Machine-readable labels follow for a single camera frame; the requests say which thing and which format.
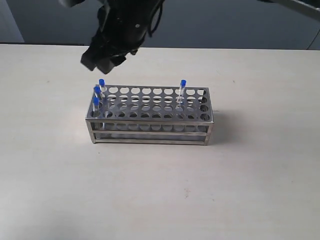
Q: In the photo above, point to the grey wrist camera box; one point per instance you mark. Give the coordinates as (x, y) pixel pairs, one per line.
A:
(70, 3)

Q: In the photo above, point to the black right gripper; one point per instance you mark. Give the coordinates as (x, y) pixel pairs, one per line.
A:
(122, 28)

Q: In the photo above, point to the stainless steel test tube rack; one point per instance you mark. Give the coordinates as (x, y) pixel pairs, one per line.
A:
(151, 115)

